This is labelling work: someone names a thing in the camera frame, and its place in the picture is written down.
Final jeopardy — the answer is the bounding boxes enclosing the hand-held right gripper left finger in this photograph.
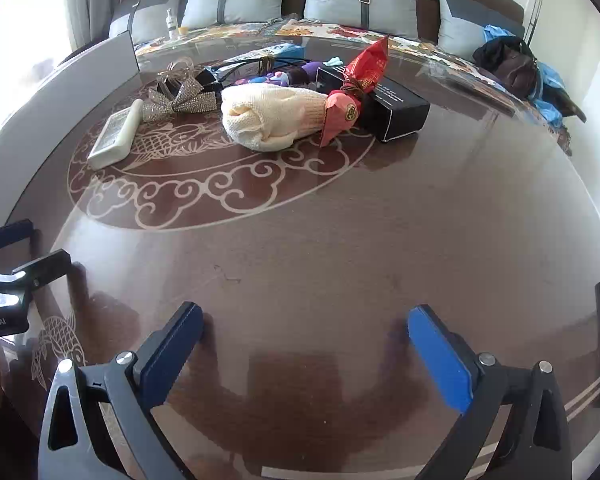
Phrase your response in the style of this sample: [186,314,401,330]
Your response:
[37,301,204,480]

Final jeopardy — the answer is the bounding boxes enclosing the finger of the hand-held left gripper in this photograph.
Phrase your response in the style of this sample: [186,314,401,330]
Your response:
[11,249,72,292]
[0,219,35,267]

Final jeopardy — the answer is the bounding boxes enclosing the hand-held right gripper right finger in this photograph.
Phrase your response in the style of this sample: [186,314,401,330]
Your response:
[407,304,581,480]

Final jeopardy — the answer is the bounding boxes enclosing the clear plastic hair clip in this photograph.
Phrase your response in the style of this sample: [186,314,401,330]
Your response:
[155,59,198,98]

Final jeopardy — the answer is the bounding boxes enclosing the grey curtain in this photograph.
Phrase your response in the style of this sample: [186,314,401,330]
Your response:
[60,0,126,53]

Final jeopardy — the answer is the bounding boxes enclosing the blue white toothpaste box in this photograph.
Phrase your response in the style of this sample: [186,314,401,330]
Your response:
[240,43,307,63]

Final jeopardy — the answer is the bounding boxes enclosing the dark clothes on sofa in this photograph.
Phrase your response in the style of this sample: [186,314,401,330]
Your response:
[472,36,588,123]

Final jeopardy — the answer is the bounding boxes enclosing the purple plastic toy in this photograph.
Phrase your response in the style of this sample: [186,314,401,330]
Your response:
[235,55,345,92]

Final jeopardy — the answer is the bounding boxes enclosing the black rectangular box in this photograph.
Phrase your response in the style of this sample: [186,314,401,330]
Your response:
[316,66,431,143]

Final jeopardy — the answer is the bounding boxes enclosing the blue cloth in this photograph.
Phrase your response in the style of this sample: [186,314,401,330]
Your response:
[481,24,568,128]

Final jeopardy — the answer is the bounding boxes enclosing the silver rhinestone bow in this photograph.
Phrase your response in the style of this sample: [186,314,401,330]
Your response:
[141,77,220,123]

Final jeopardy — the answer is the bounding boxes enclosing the white remote control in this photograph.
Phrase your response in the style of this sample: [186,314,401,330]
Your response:
[86,99,145,171]

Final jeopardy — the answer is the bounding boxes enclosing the red candy-shaped packet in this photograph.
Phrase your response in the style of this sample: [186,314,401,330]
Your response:
[320,35,392,148]

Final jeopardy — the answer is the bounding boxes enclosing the grey chair back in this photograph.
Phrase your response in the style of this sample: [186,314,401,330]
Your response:
[0,30,142,241]

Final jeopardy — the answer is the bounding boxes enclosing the black eyeglasses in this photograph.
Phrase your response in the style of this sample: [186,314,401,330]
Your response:
[195,56,303,93]

